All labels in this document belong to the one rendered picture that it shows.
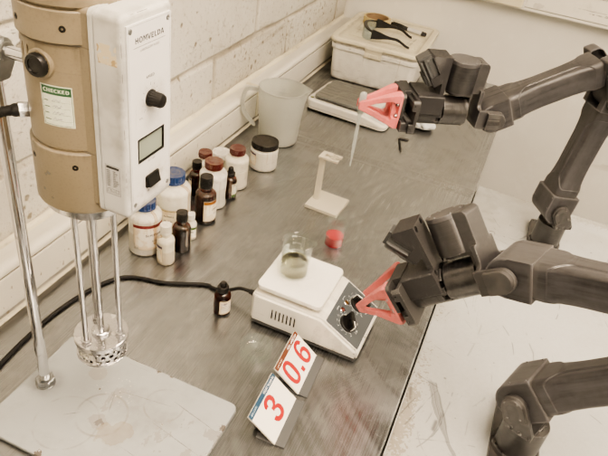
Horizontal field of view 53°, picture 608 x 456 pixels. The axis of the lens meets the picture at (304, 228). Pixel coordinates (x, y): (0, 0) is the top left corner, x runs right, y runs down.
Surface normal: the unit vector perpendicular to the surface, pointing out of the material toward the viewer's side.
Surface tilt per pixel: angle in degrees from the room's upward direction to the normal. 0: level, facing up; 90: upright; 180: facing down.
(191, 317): 0
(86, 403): 0
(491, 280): 90
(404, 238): 90
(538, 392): 88
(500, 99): 27
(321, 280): 0
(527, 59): 90
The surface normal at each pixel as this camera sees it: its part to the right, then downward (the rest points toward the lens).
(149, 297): 0.13, -0.81
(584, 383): -0.70, 0.30
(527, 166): -0.38, 0.49
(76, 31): 0.34, 0.58
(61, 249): 0.92, 0.32
